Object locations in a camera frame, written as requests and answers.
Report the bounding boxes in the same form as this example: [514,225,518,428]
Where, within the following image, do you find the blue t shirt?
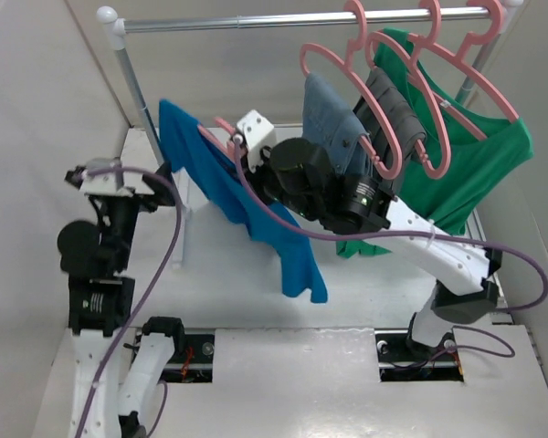
[159,99,328,304]

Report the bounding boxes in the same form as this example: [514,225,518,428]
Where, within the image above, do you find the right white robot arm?
[245,138,502,360]

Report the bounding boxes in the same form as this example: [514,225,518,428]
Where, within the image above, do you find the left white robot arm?
[58,183,187,437]

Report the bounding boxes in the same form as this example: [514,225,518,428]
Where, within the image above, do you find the pink hanger with jeans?
[299,0,403,180]

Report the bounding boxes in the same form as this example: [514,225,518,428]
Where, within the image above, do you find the green t shirt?
[336,44,533,258]

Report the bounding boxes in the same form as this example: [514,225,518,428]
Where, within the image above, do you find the pink hanger with grey trousers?
[364,0,453,180]

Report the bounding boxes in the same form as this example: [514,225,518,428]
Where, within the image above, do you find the pink hanger with green shirt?
[407,1,518,145]

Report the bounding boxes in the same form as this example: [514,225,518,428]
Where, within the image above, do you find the light blue denim shorts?
[302,72,373,176]

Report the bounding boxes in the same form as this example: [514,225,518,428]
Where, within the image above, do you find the grey folded trousers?
[353,67,427,170]

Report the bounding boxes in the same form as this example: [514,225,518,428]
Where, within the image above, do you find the silver clothes rack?
[95,0,526,270]

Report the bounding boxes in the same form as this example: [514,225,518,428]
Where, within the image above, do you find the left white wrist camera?
[65,158,153,197]

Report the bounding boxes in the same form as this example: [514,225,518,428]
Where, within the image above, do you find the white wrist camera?
[236,109,277,172]
[65,158,153,197]

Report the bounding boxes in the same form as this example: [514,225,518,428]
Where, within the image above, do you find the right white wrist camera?
[236,109,277,172]

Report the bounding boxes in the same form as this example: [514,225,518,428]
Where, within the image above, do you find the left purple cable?
[72,166,184,438]

